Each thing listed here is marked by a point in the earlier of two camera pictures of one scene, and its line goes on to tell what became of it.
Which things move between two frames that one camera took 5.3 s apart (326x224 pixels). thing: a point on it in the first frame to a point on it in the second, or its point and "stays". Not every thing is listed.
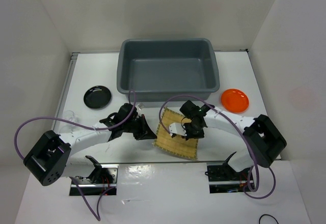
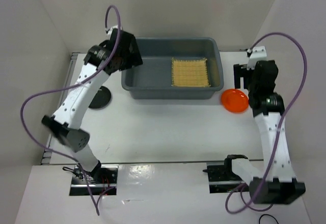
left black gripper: (145, 132) to (134, 59)
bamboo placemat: (187, 149) to (192, 73)
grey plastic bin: (157, 69) stays
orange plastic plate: (235, 101) stays
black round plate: (97, 97) stays
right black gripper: (200, 135) to (240, 71)
